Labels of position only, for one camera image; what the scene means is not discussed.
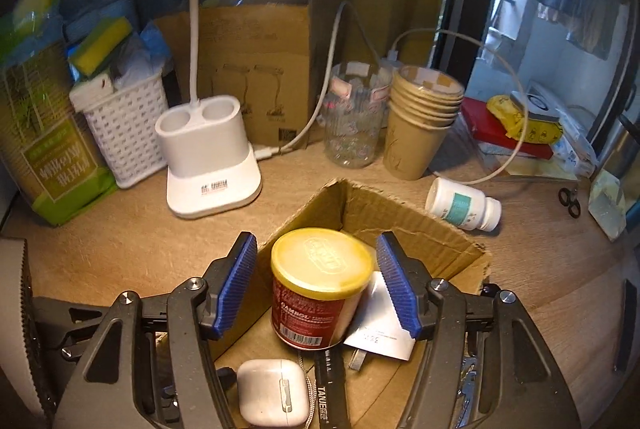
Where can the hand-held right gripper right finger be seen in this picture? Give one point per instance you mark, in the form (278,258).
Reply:
(397,284)

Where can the white pill bottle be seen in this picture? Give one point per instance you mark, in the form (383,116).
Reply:
(460,204)

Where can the white desk lamp base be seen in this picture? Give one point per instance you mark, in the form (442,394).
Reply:
(210,179)

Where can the white woven plastic basket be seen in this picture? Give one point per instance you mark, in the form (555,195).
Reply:
(125,134)

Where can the white earbud case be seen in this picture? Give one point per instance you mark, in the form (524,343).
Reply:
(265,391)

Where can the grey flat box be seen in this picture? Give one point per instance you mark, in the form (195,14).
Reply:
(542,109)

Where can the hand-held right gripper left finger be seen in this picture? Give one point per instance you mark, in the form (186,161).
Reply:
(235,284)

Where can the steel kettle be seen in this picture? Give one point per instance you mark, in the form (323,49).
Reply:
(627,144)

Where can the yellow plastic-wrapped block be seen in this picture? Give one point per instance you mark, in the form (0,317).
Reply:
(607,204)

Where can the large green packet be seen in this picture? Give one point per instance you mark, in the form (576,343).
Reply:
(40,134)

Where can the black scissors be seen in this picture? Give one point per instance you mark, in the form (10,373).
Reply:
(574,209)

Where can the black smartphone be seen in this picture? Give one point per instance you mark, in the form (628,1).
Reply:
(626,324)

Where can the red flat box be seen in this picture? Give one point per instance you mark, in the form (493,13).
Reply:
(475,119)

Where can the brown lamp carton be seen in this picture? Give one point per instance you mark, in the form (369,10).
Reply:
(260,49)

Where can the black flashlight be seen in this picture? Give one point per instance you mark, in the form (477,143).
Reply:
(327,399)

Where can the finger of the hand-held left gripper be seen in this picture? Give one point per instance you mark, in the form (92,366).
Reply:
(65,324)

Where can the white power adapter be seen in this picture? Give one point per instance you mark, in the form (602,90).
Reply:
(375,329)

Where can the white plastic packets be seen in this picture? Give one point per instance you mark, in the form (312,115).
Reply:
(575,149)

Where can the blue plastic bag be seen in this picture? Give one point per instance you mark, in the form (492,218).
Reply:
(152,41)

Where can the stack of brown paper cups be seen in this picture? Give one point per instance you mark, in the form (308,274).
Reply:
(410,144)

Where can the red can with yellow lid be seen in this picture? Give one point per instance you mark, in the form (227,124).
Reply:
(310,299)

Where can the yellow duck-print packet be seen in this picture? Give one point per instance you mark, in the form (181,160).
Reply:
(500,109)

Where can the printed clear glass cup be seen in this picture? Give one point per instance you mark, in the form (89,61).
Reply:
(350,134)

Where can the cardboard box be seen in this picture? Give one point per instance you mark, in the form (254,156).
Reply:
(400,224)

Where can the yellow green sponge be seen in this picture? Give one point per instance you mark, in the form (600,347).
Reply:
(100,41)

